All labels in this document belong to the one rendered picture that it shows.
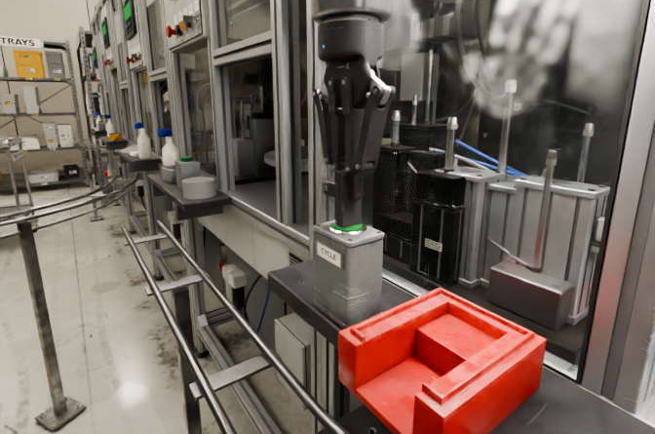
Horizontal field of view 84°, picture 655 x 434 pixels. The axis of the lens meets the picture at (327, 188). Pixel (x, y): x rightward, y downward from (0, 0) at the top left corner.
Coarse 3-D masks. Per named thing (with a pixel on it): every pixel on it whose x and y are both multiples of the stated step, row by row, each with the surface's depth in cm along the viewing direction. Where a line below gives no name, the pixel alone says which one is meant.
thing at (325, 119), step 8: (320, 104) 46; (328, 104) 47; (320, 112) 47; (328, 112) 47; (320, 120) 47; (328, 120) 47; (320, 128) 47; (328, 128) 47; (328, 136) 46; (328, 144) 46; (328, 152) 46; (328, 160) 46
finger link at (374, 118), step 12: (372, 96) 38; (372, 108) 39; (384, 108) 40; (372, 120) 39; (384, 120) 40; (372, 132) 40; (360, 144) 41; (372, 144) 41; (360, 156) 41; (372, 156) 42; (360, 168) 42
